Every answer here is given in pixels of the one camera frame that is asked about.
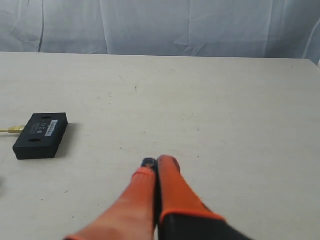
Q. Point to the white wrinkled backdrop curtain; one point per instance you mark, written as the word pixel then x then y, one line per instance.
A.
pixel 194 28

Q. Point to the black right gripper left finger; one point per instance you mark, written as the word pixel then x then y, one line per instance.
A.
pixel 132 216

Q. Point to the black network switch box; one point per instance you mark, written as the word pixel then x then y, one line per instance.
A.
pixel 41 137

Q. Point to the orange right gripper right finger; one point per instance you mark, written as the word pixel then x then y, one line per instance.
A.
pixel 183 215

